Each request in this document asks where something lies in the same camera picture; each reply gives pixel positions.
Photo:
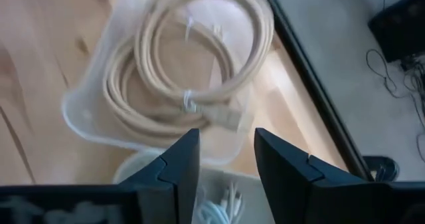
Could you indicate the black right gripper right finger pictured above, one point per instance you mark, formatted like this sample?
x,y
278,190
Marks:
x,y
289,184

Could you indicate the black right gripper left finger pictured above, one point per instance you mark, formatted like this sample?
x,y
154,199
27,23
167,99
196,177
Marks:
x,y
176,184

